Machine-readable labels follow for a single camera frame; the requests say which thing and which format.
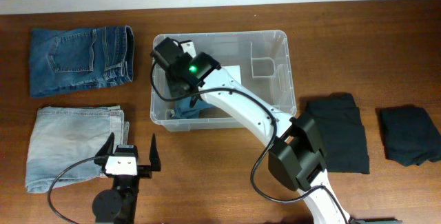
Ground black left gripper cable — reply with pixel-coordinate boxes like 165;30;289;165
47;156;107;224

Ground light blue folded jeans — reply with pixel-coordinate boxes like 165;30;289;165
25;106;130;194

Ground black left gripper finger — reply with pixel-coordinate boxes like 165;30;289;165
149;134;161;172
97;132;114;156

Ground black cloth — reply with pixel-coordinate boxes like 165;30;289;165
305;93;370;174

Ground teal blue cloth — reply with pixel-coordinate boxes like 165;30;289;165
168;98;214;119

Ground clear plastic storage bin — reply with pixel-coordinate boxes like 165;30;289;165
150;30;297;132

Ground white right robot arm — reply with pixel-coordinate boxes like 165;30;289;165
150;37;351;223

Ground dark blue folded jeans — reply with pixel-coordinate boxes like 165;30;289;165
29;26;134;98

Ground dark navy cloth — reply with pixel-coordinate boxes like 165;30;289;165
379;105;440;167

